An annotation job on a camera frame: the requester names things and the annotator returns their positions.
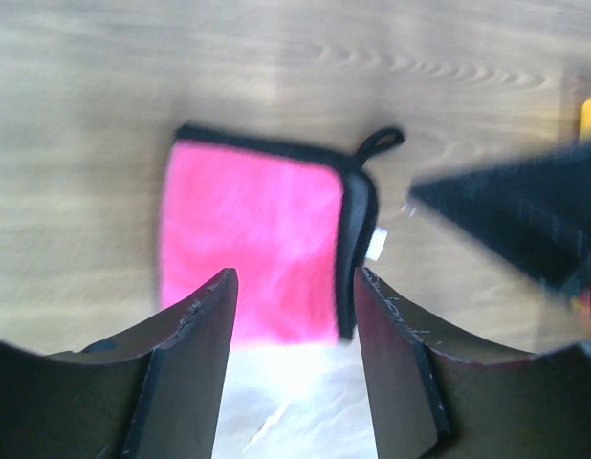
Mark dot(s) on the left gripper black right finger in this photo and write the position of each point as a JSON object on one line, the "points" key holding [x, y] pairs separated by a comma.
{"points": [[438, 391]]}

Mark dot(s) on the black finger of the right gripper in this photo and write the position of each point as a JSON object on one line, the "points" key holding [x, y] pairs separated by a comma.
{"points": [[534, 213]]}

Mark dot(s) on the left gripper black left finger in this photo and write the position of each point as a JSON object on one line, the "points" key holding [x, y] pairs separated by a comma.
{"points": [[150, 391]]}

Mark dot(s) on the white towel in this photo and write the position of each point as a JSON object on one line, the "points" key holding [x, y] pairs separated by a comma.
{"points": [[306, 401]]}

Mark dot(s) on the pink cloth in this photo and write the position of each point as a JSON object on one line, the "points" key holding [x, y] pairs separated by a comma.
{"points": [[294, 220]]}

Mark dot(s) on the white pink-cloth care label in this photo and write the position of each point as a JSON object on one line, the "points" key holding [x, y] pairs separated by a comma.
{"points": [[376, 244]]}

